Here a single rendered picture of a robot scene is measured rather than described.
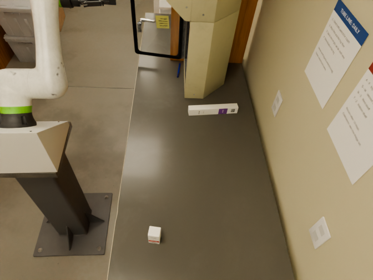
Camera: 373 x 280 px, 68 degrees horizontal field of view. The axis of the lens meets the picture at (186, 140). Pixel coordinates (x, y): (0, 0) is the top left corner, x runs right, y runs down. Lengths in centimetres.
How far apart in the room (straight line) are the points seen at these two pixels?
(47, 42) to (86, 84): 201
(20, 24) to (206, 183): 278
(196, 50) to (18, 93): 83
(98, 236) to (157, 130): 104
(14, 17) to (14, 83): 218
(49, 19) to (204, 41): 68
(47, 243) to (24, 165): 101
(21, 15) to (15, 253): 226
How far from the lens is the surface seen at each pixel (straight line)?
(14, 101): 139
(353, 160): 91
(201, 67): 153
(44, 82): 132
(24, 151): 133
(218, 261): 118
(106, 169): 250
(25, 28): 356
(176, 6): 136
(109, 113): 294
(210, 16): 139
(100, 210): 230
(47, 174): 144
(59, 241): 229
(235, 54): 196
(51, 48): 134
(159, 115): 155
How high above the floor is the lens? 206
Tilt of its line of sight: 51 degrees down
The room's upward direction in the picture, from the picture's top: 6 degrees clockwise
